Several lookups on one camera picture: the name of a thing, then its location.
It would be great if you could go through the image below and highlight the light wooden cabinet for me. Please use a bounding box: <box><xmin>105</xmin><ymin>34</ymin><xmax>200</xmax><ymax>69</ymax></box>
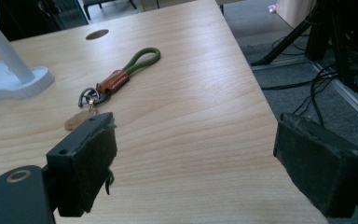
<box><xmin>275</xmin><ymin>0</ymin><xmax>320</xmax><ymax>30</ymax></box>

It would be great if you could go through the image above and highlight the black cabinet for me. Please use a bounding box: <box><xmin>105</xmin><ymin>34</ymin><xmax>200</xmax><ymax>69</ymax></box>
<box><xmin>36</xmin><ymin>0</ymin><xmax>90</xmax><ymax>32</ymax></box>

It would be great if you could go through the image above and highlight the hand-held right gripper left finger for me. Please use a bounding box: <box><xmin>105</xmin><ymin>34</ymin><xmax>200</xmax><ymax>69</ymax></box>
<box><xmin>46</xmin><ymin>111</ymin><xmax>118</xmax><ymax>217</ymax></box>

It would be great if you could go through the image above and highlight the green cord keychain brown leather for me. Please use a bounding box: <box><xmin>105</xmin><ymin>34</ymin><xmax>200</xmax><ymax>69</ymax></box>
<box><xmin>63</xmin><ymin>47</ymin><xmax>162</xmax><ymax>132</ymax></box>

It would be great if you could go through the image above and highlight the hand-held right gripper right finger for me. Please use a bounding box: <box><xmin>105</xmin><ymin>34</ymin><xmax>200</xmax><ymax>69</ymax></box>
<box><xmin>272</xmin><ymin>112</ymin><xmax>358</xmax><ymax>218</ymax></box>

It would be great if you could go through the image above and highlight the metal floor rail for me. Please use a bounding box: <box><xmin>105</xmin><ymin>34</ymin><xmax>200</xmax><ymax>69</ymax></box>
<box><xmin>251</xmin><ymin>58</ymin><xmax>358</xmax><ymax>129</ymax></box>

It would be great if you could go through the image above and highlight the black floor cable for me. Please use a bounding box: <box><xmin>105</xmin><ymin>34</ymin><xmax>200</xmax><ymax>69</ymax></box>
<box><xmin>260</xmin><ymin>63</ymin><xmax>340</xmax><ymax>127</ymax></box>

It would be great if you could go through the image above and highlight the black tripod stand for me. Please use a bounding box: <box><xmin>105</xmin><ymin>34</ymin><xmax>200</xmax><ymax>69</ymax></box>
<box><xmin>250</xmin><ymin>0</ymin><xmax>358</xmax><ymax>92</ymax></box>

